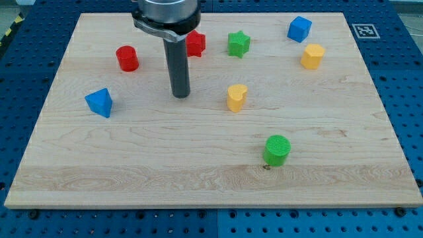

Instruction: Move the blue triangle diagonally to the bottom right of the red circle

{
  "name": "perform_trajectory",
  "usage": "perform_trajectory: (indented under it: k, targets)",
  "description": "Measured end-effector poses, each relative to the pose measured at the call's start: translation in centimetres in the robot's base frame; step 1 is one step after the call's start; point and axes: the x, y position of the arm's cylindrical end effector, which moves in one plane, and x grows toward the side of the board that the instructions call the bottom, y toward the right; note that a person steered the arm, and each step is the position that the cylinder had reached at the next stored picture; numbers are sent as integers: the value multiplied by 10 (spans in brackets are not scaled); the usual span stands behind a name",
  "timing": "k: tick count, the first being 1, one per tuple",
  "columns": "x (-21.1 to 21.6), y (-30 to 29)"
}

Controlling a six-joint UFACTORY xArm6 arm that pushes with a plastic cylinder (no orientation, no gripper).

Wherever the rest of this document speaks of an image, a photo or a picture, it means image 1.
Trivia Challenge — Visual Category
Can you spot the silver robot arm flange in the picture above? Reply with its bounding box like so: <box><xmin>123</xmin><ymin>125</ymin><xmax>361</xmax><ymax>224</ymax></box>
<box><xmin>132</xmin><ymin>0</ymin><xmax>201</xmax><ymax>43</ymax></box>

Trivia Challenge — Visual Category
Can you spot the blue triangle block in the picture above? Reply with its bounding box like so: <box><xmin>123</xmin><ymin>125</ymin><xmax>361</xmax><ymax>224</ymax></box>
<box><xmin>85</xmin><ymin>88</ymin><xmax>112</xmax><ymax>118</ymax></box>

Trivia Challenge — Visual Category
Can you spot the yellow heart block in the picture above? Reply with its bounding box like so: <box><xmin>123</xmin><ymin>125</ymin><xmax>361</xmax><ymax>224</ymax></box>
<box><xmin>227</xmin><ymin>84</ymin><xmax>248</xmax><ymax>112</ymax></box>

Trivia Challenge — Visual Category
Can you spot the light wooden board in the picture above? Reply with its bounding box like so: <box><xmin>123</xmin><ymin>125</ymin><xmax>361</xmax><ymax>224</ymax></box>
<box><xmin>5</xmin><ymin>13</ymin><xmax>422</xmax><ymax>210</ymax></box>

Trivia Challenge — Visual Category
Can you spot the green cylinder block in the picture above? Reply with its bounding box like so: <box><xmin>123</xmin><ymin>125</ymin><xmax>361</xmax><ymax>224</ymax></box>
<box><xmin>262</xmin><ymin>135</ymin><xmax>291</xmax><ymax>167</ymax></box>

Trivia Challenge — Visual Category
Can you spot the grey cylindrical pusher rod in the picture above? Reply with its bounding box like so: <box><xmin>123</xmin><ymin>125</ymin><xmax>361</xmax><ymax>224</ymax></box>
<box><xmin>163</xmin><ymin>39</ymin><xmax>190</xmax><ymax>99</ymax></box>

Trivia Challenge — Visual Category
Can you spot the red star block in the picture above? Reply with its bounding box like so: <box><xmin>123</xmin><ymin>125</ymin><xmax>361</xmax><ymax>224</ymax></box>
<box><xmin>186</xmin><ymin>30</ymin><xmax>206</xmax><ymax>57</ymax></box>

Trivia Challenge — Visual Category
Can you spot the green star block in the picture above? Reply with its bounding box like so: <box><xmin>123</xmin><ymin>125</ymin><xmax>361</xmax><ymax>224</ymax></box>
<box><xmin>227</xmin><ymin>30</ymin><xmax>250</xmax><ymax>58</ymax></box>

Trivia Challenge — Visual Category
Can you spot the red cylinder block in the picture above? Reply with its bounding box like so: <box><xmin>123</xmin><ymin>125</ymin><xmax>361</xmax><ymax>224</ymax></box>
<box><xmin>116</xmin><ymin>46</ymin><xmax>139</xmax><ymax>72</ymax></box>

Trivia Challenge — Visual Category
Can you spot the yellow hexagon block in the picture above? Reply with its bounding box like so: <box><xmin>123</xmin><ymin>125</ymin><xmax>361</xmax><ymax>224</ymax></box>
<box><xmin>300</xmin><ymin>44</ymin><xmax>326</xmax><ymax>69</ymax></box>

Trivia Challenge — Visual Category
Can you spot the blue cube block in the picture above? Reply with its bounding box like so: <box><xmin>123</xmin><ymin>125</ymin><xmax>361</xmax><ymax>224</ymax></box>
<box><xmin>288</xmin><ymin>16</ymin><xmax>312</xmax><ymax>43</ymax></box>

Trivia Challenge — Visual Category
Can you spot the white fiducial marker tag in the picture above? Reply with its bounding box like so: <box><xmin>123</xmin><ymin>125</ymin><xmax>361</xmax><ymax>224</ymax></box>
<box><xmin>352</xmin><ymin>23</ymin><xmax>380</xmax><ymax>39</ymax></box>

